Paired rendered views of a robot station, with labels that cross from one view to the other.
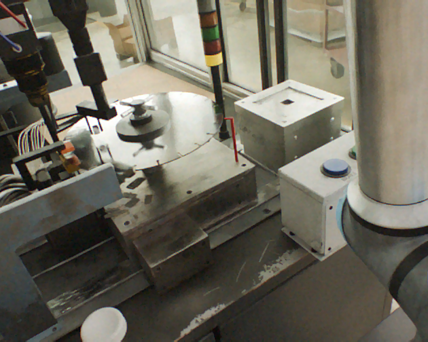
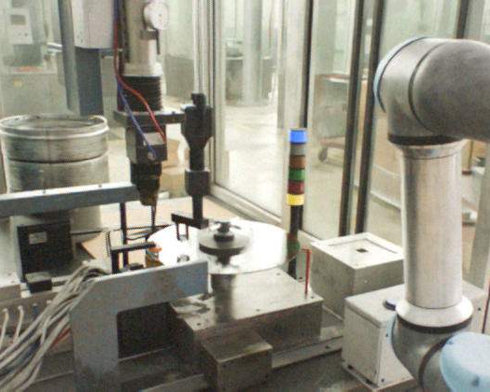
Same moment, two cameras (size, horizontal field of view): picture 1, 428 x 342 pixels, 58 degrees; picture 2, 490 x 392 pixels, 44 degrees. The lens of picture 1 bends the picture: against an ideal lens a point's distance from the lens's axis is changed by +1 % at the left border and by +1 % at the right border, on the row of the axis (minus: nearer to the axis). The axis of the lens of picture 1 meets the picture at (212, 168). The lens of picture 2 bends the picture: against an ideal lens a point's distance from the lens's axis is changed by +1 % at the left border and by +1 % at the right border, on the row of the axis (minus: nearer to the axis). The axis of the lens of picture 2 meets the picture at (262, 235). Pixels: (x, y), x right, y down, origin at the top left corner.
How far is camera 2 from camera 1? 0.53 m
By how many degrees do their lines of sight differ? 14
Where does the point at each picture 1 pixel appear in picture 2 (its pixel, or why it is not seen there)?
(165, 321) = not seen: outside the picture
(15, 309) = (96, 371)
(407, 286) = (428, 368)
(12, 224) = (123, 289)
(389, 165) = (422, 274)
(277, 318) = not seen: outside the picture
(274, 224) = (334, 359)
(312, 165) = (375, 300)
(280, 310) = not seen: outside the picture
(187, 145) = (267, 263)
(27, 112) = (77, 223)
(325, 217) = (381, 343)
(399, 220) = (427, 319)
